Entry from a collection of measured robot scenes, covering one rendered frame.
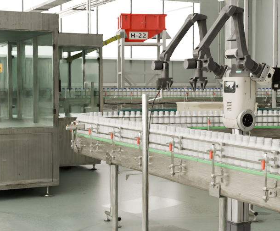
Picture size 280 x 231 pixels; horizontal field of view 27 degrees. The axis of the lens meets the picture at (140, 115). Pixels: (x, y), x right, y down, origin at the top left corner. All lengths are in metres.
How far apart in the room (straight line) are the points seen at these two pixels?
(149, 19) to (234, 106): 7.08
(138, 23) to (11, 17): 4.22
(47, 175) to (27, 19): 1.99
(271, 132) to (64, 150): 4.24
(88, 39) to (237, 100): 5.77
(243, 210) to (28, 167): 3.73
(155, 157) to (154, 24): 7.36
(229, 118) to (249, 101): 0.19
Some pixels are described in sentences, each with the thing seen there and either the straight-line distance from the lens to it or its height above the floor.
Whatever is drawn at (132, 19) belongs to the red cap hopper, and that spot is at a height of 2.69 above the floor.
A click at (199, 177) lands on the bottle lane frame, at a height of 0.89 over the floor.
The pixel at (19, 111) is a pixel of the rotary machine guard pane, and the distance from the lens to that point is 7.34.
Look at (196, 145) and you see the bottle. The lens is 3.52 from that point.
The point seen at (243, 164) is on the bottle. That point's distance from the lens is 3.14.
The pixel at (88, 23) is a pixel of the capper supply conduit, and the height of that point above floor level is 2.52.
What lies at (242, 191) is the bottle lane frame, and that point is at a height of 0.87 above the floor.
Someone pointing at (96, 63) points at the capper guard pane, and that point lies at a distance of 9.72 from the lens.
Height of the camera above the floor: 1.44
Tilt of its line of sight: 3 degrees down
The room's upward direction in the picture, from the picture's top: straight up
